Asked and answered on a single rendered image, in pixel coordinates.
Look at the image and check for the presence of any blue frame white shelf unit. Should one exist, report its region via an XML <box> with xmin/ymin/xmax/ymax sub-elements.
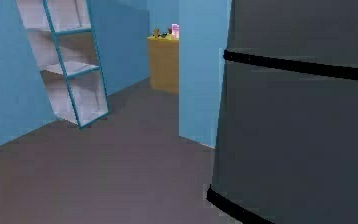
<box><xmin>15</xmin><ymin>0</ymin><xmax>111</xmax><ymax>130</ymax></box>

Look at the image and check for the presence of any dark grey fridge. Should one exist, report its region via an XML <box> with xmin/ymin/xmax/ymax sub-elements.
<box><xmin>206</xmin><ymin>0</ymin><xmax>358</xmax><ymax>224</ymax></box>

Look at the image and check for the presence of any yellow wooden cabinet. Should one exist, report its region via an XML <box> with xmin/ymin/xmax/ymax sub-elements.
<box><xmin>147</xmin><ymin>35</ymin><xmax>180</xmax><ymax>95</ymax></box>

